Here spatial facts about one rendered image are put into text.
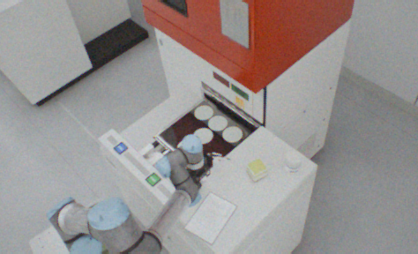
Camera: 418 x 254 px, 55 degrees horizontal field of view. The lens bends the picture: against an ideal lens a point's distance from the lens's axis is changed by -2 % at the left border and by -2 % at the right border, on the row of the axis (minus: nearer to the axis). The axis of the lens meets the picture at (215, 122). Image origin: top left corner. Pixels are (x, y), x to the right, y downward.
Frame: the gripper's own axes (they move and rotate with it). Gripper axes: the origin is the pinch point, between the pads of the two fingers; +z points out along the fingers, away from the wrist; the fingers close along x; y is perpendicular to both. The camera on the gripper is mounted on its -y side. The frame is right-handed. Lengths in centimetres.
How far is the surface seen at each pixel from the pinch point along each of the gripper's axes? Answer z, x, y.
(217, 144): 8.9, 14.5, 28.2
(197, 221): 0.9, -12.0, -9.4
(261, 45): -51, 6, 47
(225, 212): 0.5, -17.8, 1.8
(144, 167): 4.0, 27.3, -7.8
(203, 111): 10, 36, 38
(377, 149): 96, -31, 149
